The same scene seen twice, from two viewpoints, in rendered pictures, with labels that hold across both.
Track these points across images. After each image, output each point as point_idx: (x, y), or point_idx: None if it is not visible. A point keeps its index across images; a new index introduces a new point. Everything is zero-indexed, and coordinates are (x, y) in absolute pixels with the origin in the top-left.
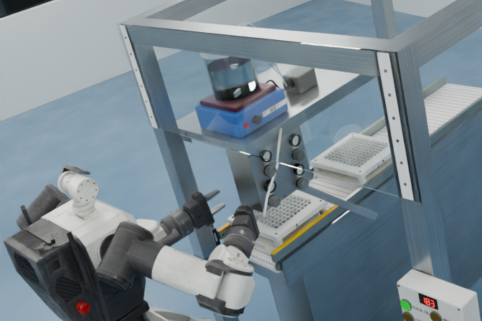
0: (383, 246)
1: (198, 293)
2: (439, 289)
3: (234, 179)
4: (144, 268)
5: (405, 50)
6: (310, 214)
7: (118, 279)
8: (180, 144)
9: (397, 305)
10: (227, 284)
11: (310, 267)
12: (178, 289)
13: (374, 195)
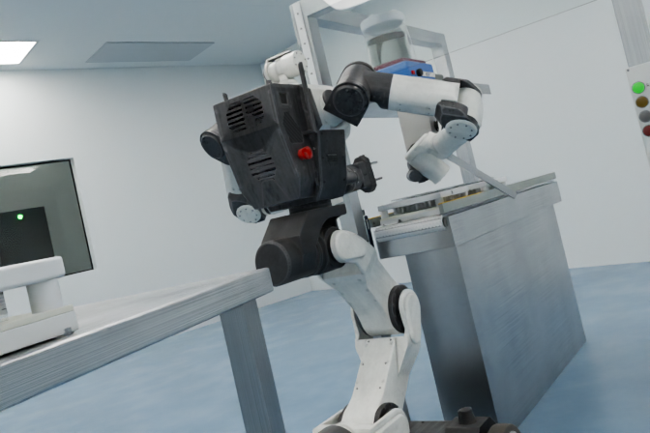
0: (507, 269)
1: (441, 98)
2: None
3: (401, 127)
4: (382, 84)
5: None
6: (458, 189)
7: (361, 86)
8: None
9: (525, 341)
10: (464, 97)
11: (467, 238)
12: (417, 102)
13: (498, 204)
